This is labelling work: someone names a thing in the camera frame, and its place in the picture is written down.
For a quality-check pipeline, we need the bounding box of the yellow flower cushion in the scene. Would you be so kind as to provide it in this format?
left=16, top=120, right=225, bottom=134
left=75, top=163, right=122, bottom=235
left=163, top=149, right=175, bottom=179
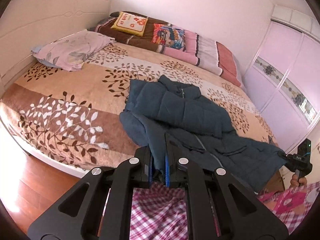
left=111, top=11, right=148, bottom=37

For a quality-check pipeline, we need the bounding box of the dark blue puffer jacket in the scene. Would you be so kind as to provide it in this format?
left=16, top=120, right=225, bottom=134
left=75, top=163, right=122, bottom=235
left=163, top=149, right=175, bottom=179
left=119, top=76, right=286, bottom=192

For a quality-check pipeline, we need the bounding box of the white bed frame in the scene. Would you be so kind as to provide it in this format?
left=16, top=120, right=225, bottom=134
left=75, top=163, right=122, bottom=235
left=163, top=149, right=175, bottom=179
left=1, top=119, right=88, bottom=178

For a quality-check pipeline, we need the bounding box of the person's right hand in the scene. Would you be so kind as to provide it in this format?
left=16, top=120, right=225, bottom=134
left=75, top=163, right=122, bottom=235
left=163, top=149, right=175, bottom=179
left=290, top=174, right=308, bottom=187

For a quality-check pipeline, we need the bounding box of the white sliding wardrobe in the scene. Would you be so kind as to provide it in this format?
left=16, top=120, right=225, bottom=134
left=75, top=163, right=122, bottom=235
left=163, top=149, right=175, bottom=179
left=244, top=5, right=319, bottom=152

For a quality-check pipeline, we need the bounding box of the colourful cartoon cushion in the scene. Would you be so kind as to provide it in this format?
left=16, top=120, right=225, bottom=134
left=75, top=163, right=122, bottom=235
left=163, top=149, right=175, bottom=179
left=151, top=23, right=185, bottom=50

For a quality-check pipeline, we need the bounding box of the leaf patterned bed blanket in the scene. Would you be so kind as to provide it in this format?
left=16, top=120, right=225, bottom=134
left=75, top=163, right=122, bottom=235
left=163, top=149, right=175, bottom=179
left=1, top=43, right=274, bottom=170

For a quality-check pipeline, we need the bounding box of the lilac floral pillow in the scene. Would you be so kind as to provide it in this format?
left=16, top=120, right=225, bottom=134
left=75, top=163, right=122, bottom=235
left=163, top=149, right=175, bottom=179
left=31, top=29, right=115, bottom=72

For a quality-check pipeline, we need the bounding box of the brown pink striped folded quilt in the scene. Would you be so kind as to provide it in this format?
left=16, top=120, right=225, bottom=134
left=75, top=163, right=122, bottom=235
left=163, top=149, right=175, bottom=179
left=89, top=11, right=245, bottom=89

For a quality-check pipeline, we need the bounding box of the white wooden headboard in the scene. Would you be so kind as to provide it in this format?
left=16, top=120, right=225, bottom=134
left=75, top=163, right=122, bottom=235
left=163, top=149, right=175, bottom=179
left=1, top=0, right=111, bottom=93

